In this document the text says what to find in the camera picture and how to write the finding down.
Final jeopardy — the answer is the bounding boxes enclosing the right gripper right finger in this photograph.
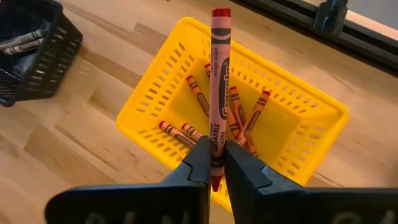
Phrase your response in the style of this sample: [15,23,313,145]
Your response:
[224,139,398,224]

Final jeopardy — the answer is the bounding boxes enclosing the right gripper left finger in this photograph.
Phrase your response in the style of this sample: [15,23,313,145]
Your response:
[44,135,212,224]

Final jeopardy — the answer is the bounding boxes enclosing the grey crayon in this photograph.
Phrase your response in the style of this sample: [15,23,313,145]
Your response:
[0,29,47,51]
[2,39,45,57]

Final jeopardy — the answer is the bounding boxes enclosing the yellow plastic basket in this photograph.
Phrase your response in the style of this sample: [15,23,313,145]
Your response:
[115,17,350,215]

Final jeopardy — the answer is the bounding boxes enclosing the black table clamp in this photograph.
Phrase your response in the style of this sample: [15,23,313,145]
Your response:
[313,0,349,35]

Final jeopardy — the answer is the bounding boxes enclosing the black plastic basket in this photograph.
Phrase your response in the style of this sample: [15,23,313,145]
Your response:
[0,0,84,108]

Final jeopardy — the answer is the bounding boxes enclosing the black metal table frame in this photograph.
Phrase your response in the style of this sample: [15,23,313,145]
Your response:
[229,0,398,77]

